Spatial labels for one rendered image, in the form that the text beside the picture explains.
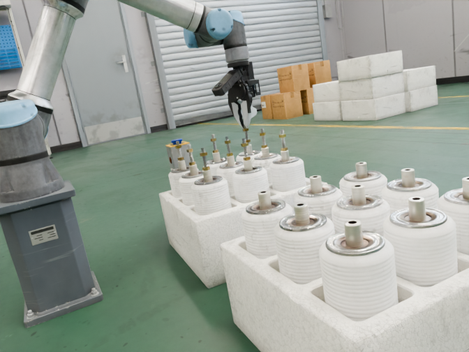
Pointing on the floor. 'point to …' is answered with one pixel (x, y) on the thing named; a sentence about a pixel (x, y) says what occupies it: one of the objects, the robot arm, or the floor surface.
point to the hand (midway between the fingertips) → (243, 124)
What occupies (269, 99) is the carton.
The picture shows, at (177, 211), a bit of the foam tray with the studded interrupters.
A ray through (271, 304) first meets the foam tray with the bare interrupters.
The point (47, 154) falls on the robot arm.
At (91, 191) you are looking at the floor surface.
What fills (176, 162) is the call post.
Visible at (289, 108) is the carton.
